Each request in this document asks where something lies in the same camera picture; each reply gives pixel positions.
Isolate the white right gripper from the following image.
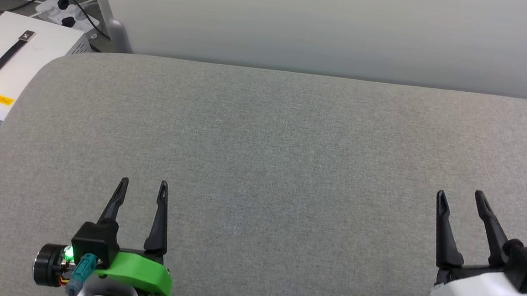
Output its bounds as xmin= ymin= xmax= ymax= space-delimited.
xmin=427 ymin=186 xmax=527 ymax=296

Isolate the black cable with teal connector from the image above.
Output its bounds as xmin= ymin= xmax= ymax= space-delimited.
xmin=65 ymin=252 xmax=98 ymax=296

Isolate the grey partition post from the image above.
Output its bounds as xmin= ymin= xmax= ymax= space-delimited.
xmin=77 ymin=0 xmax=138 ymax=55

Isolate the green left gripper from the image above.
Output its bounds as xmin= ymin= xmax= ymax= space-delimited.
xmin=32 ymin=170 xmax=181 ymax=296

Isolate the white power supply unit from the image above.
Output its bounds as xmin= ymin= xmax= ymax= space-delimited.
xmin=0 ymin=10 xmax=95 ymax=151

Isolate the white power strip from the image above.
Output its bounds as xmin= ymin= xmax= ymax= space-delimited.
xmin=33 ymin=0 xmax=102 ymax=35

